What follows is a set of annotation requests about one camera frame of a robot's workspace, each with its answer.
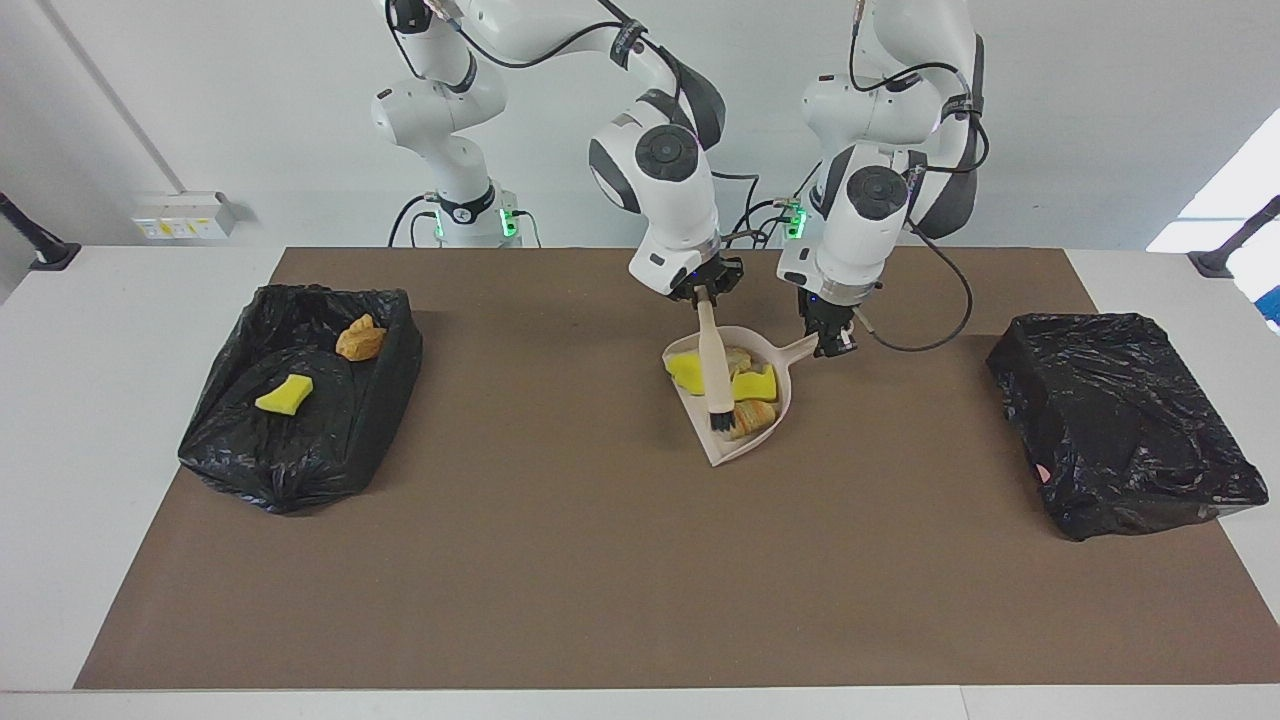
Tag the black-bagged trash bin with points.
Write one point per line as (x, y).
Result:
(1120, 430)
(290, 460)

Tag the brown toy bread roll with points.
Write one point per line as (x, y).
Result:
(360, 340)

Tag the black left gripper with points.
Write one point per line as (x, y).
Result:
(828, 312)

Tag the brown table mat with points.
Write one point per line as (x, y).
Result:
(640, 600)

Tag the striped toy croissant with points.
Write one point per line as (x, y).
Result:
(753, 416)

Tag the yellow and green sponge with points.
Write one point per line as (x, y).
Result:
(685, 371)

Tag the yellow sponge piece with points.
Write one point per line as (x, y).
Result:
(755, 384)
(284, 395)

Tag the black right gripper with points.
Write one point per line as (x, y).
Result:
(712, 274)

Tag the blue plastic object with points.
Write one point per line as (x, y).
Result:
(1273, 308)

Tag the beige plastic dustpan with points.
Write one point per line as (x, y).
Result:
(760, 445)

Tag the black pole stand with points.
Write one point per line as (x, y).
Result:
(55, 257)
(1212, 264)

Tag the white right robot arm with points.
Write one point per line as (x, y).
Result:
(670, 190)

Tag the beige brush with black bristles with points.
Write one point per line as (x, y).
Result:
(712, 360)

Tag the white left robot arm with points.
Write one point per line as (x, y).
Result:
(870, 220)

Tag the white wall socket box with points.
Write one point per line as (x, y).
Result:
(185, 215)

